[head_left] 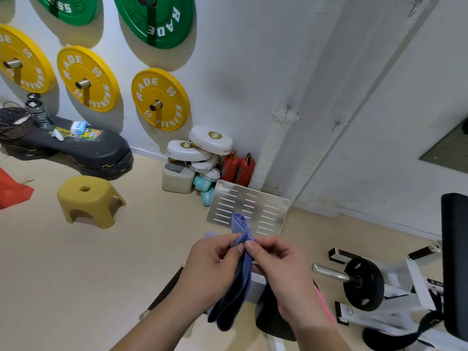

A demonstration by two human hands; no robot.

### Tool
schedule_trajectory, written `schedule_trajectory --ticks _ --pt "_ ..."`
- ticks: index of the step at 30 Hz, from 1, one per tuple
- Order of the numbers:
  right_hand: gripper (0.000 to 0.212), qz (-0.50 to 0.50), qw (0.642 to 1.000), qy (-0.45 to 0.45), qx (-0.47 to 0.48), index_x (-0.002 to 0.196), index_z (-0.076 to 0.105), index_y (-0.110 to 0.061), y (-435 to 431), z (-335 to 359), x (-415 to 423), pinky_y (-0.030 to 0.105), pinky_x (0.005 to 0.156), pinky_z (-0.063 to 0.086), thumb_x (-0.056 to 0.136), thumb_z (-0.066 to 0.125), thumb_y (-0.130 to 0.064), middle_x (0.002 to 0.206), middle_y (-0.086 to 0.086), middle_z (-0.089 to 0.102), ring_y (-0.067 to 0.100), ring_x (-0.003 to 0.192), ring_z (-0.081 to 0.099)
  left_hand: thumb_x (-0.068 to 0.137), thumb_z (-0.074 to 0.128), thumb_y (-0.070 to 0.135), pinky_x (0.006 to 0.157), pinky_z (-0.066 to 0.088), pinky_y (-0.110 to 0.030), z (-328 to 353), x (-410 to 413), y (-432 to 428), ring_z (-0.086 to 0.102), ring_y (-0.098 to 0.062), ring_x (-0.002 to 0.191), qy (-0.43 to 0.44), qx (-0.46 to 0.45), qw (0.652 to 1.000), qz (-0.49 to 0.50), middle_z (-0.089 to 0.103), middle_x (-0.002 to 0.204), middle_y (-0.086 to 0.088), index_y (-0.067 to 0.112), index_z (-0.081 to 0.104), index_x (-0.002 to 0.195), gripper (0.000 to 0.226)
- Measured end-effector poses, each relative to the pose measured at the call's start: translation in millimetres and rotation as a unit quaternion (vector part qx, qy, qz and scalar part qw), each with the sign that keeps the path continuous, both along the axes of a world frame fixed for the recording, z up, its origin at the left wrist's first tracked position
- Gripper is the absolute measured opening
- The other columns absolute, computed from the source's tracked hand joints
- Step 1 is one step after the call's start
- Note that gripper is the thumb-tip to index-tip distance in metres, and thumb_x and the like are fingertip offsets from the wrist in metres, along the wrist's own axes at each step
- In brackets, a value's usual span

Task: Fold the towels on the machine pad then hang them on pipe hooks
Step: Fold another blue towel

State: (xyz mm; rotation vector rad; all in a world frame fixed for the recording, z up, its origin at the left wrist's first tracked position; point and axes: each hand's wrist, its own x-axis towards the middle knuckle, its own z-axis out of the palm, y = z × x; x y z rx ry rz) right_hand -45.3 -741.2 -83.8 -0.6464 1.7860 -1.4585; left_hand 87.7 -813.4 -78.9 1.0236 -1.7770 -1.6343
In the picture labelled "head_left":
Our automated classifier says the colourful snack packet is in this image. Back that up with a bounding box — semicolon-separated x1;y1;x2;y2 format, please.
71;127;104;142

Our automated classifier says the white weight machine frame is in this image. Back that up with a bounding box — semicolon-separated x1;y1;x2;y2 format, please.
328;241;468;351

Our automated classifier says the green weight plate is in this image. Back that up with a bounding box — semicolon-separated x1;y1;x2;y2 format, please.
33;0;102;27
112;0;195;50

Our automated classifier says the blue towel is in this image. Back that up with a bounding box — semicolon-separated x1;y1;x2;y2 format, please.
207;213;256;332

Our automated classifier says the beige plastic container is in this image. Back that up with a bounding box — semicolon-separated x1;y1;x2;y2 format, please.
162;162;195;195

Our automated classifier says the black weight plate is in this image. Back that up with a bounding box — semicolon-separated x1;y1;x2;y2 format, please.
343;256;385;312

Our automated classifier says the silver slotted foot plate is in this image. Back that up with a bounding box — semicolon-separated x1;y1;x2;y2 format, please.
206;179;290;237

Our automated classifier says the pink towel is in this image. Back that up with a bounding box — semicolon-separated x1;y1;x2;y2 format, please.
314;285;336;324

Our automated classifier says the black handle bar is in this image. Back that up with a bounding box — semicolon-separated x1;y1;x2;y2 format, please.
138;265;185;321

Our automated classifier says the orange plastic bag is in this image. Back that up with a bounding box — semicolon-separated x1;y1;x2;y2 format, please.
0;167;35;211

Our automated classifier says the black aerobic step platform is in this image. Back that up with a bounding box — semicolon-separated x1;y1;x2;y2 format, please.
0;117;134;181

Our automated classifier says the yellow plastic stool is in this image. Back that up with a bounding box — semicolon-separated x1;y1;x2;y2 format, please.
57;175;127;230

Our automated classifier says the yellow weight plate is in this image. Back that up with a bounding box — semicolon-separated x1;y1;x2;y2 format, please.
0;24;58;95
131;67;192;132
57;45;120;113

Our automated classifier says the black strap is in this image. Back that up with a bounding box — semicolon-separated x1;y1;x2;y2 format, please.
362;288;445;351

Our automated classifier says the black handle grip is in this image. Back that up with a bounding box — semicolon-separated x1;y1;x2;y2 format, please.
408;243;441;261

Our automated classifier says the chrome plate sleeve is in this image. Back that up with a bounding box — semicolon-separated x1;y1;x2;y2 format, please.
312;263;351;283

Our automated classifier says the black seat pad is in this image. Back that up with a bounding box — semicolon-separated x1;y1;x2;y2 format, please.
440;193;468;342

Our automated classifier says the clear water bottle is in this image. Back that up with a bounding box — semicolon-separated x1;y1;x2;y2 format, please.
24;92;56;131

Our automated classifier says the dark wicker basket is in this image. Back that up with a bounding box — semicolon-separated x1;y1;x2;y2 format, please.
0;102;32;140

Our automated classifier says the person's right hand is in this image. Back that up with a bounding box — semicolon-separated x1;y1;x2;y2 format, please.
244;235;330;332

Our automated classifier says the person's left hand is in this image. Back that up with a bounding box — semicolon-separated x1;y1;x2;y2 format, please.
172;233;245;315

